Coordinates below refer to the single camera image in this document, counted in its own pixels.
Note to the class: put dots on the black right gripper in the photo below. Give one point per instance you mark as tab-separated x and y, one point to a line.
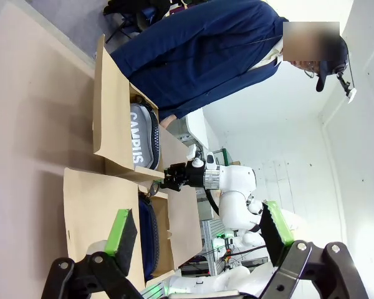
194	176

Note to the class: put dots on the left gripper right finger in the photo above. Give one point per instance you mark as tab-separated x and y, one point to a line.
274	230

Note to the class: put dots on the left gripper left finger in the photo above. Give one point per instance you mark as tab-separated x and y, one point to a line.
124	240

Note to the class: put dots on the blue pencil case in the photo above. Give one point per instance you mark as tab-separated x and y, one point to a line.
146	236

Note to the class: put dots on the grey Campus pencil case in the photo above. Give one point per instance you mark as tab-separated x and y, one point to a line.
140	130

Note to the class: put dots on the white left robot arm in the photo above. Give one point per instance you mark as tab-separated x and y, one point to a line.
230	277

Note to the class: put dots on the person's right forearm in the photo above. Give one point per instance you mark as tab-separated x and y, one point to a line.
180	106

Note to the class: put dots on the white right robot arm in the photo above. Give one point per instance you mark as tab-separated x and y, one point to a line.
237	177

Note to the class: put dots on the brown cardboard box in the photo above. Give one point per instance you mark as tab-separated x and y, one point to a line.
90	202
112	109

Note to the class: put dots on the person's right hand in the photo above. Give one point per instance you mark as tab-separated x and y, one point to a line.
168	122

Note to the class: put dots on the white desk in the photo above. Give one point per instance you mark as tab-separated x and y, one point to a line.
196	124

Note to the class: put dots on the person in blue jacket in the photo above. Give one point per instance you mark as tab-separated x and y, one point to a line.
205	46

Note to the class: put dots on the black headset with microphone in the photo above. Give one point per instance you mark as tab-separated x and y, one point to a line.
350	95

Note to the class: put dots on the dark blue cap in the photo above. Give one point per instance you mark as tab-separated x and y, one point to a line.
322	78

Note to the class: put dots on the black chair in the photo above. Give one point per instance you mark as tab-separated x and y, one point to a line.
124	9

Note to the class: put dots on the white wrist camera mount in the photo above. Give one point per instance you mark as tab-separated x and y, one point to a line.
211	160

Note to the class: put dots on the green frame shelf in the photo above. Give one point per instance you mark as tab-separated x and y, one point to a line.
226	155

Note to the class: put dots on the aluminium frame stand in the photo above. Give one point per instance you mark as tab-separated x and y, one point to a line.
207	246

